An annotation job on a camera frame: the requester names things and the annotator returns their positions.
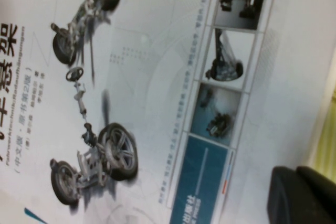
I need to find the yellow-green book blue band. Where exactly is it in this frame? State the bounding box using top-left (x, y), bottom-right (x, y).
top-left (319, 48), bottom-right (336, 180)

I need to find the white car suspension book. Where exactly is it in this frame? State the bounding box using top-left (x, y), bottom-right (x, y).
top-left (0, 0), bottom-right (336, 224)

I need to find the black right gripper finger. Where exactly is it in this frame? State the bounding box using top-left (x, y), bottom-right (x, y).
top-left (267, 165), bottom-right (336, 224)

